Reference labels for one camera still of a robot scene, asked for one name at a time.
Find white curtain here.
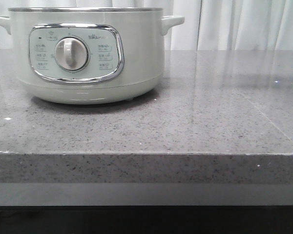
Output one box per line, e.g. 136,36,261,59
0,0,293,51

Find pale green electric cooking pot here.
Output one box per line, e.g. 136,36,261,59
0,7,185,105

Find grey pot control knob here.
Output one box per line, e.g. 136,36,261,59
54,37,88,71

